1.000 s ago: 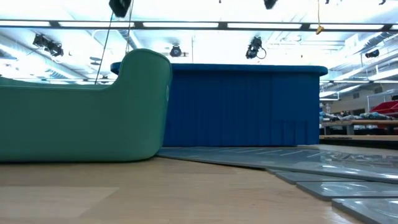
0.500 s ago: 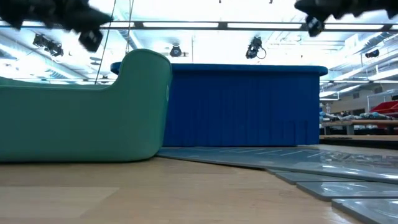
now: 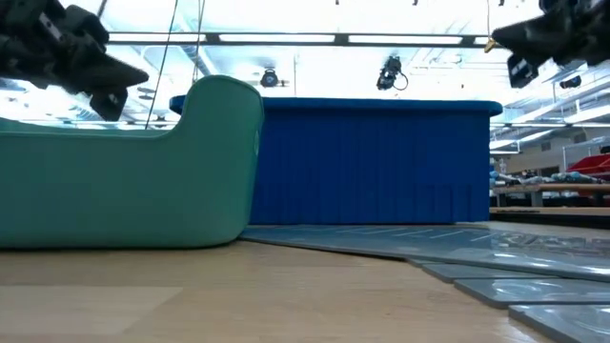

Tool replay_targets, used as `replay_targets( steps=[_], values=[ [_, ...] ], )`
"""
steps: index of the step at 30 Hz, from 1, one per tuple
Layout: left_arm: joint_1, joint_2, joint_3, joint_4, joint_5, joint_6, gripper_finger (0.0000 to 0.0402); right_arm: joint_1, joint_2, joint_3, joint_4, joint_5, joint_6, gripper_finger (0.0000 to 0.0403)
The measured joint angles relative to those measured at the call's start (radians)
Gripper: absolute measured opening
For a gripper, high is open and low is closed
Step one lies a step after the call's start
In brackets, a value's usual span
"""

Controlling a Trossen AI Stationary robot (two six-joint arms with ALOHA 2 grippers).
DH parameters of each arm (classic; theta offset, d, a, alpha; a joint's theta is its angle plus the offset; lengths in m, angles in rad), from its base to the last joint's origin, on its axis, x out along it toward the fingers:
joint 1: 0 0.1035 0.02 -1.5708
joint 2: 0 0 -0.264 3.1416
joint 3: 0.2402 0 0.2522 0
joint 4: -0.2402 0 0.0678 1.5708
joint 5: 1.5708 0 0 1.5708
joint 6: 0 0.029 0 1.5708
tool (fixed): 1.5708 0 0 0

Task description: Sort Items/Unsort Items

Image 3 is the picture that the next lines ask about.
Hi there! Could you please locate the black round ceiling device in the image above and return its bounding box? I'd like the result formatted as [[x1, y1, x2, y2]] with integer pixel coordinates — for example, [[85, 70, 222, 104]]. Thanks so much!
[[259, 68, 280, 90]]

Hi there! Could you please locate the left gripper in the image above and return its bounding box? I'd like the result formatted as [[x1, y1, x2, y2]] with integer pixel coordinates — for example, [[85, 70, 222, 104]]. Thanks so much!
[[0, 0, 149, 122]]

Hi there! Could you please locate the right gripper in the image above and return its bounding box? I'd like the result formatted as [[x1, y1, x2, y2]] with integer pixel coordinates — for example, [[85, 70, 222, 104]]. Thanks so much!
[[492, 0, 610, 90]]

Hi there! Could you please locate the black ceiling device with cable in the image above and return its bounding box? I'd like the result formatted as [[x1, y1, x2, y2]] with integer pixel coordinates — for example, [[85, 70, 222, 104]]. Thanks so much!
[[376, 55, 410, 92]]

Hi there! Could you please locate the hanging black cable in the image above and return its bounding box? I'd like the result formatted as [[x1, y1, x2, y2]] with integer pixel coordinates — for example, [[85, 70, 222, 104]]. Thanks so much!
[[145, 0, 180, 130]]

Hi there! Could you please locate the red storage bin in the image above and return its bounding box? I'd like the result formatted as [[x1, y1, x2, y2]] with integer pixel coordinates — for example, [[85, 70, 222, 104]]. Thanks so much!
[[565, 152, 610, 181]]

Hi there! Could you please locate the large blue plastic bin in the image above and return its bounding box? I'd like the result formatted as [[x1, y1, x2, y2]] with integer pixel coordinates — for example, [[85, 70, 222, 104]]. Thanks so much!
[[169, 94, 504, 226]]

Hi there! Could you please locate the long grey slotted divider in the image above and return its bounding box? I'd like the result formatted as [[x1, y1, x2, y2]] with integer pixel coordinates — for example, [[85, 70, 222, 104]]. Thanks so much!
[[239, 223, 610, 283]]

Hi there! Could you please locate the small green plastic basket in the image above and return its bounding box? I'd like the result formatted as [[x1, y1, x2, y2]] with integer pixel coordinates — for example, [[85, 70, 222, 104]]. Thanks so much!
[[0, 74, 266, 251]]

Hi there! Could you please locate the yellow hanging pendant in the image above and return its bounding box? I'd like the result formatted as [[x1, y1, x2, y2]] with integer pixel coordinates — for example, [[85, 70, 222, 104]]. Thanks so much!
[[482, 0, 498, 54]]

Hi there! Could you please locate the wooden workbench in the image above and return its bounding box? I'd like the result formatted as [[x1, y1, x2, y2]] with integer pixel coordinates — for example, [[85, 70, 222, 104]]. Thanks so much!
[[490, 182, 610, 209]]

